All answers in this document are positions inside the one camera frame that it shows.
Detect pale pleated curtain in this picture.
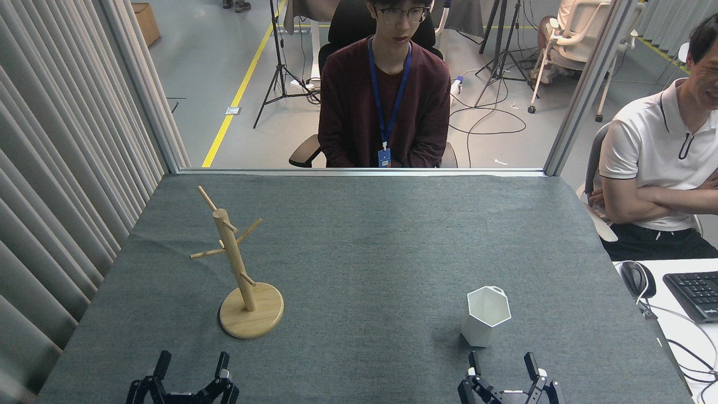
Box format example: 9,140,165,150
0,0,191,404

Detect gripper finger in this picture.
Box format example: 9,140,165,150
524,352,565,404
126,351,172,404
457,351,503,404
194,352,240,404

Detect grey chair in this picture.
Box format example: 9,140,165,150
577,122,619,243

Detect black office chair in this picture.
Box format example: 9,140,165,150
289,0,458,168

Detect black tripod stand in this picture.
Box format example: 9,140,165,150
252,0,321,130
474,0,539,108

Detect white desk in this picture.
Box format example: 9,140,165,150
613,258,718,404

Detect wooden cup rack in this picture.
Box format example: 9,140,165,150
190,186,284,339

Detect black floor cable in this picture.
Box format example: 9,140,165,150
449,84,528,152

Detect black keyboard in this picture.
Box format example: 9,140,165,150
663,272,718,324

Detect silver frame post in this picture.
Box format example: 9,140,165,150
98,0,183,173
543,0,641,176

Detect cardboard box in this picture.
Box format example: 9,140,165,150
132,3,161,47

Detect white hexagonal cup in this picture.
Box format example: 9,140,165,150
461,286,512,348

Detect white office chair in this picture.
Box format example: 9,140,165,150
527,0,646,123

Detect blue lanyard with badge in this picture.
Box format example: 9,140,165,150
367,36,413,168

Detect person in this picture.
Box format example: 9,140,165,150
589,12,718,261
317,0,452,168

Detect grey table cloth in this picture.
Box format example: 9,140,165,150
36,173,693,404

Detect black-framed glasses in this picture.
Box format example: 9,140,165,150
375,7,430,24

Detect black computer mouse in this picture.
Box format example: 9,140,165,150
619,261,657,299

